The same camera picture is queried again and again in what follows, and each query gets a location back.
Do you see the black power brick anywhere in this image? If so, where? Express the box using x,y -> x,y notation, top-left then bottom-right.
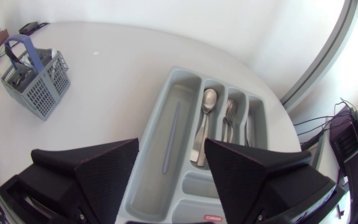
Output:
18,21 -> 40,35

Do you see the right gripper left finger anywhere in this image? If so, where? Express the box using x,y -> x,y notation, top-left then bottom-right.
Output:
17,138 -> 140,224

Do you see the grey cutlery basket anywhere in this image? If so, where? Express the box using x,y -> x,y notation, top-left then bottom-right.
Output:
0,34 -> 71,121

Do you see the steel knife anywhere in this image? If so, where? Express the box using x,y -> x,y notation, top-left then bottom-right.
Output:
245,113 -> 256,147

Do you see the black electronic box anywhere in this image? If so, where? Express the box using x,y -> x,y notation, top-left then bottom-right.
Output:
329,106 -> 358,170

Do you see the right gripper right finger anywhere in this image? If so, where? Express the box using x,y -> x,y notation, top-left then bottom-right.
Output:
204,138 -> 337,224

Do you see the pile of cutlery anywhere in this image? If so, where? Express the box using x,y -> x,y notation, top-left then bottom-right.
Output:
9,49 -> 58,88

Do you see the steel spoon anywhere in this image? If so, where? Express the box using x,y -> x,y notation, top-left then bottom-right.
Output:
190,88 -> 219,163
196,107 -> 211,168

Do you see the steel fork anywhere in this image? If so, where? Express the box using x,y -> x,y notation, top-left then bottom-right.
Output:
221,98 -> 234,143
227,101 -> 239,144

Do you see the pale blue thin stick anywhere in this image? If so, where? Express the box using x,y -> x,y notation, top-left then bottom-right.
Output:
162,101 -> 181,174

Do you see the grey cutlery tray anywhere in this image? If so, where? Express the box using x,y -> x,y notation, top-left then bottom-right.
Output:
115,65 -> 269,224

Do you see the bundle of black cables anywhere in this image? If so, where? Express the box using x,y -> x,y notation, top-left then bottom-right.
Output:
293,97 -> 358,147

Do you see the black plastic utensil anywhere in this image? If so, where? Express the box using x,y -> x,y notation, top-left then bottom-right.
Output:
4,45 -> 24,70

